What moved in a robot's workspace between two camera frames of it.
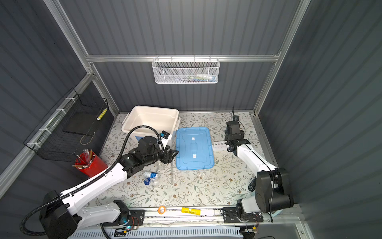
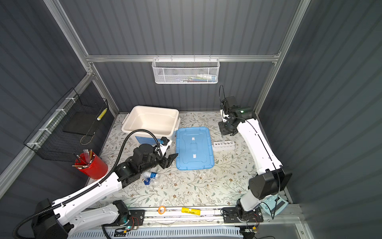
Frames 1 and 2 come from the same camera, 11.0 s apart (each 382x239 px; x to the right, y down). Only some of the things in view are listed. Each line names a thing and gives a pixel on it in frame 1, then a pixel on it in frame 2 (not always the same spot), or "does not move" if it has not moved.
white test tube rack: x=220 y=146 does not move
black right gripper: x=242 y=134 → x=222 y=130
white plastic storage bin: x=162 y=119 does not move
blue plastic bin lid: x=195 y=147 does not move
